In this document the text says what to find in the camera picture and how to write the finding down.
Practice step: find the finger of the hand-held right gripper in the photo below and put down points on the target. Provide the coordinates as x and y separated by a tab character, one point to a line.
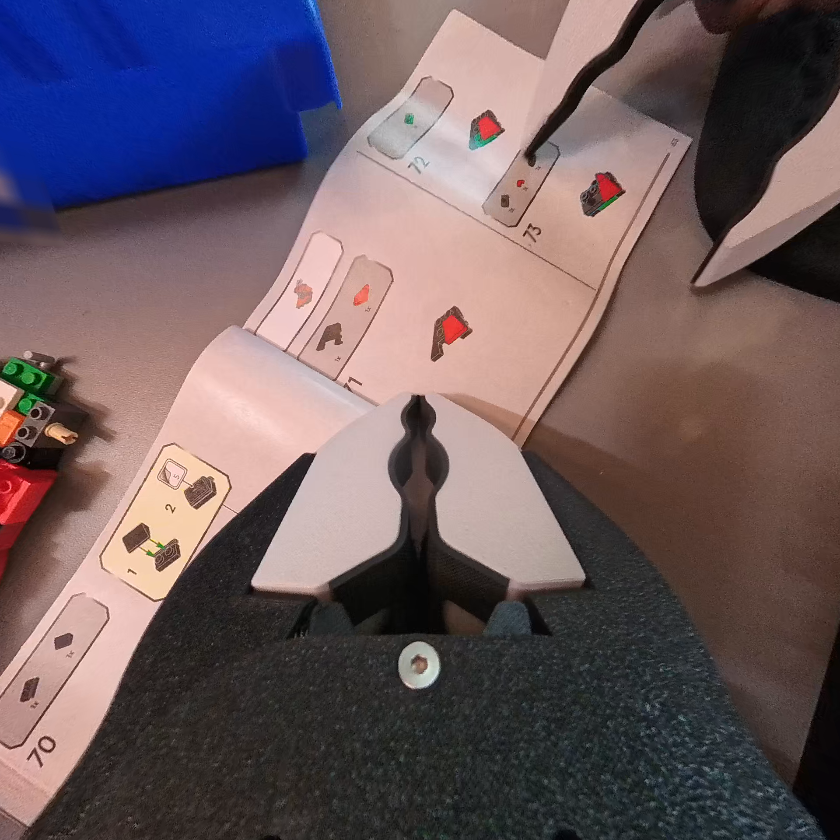
582	39
788	210

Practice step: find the toy brick instruction booklet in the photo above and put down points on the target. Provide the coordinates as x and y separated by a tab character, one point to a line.
513	262

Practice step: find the pile of toy bricks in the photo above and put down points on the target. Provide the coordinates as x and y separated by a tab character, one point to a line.
30	426

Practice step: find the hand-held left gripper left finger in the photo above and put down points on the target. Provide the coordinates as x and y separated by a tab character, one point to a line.
329	518

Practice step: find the blue plastic bin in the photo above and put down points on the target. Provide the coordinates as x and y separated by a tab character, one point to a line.
165	85

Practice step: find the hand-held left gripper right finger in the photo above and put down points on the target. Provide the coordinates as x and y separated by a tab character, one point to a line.
506	518

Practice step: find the black panel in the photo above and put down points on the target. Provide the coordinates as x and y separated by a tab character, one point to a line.
821	741

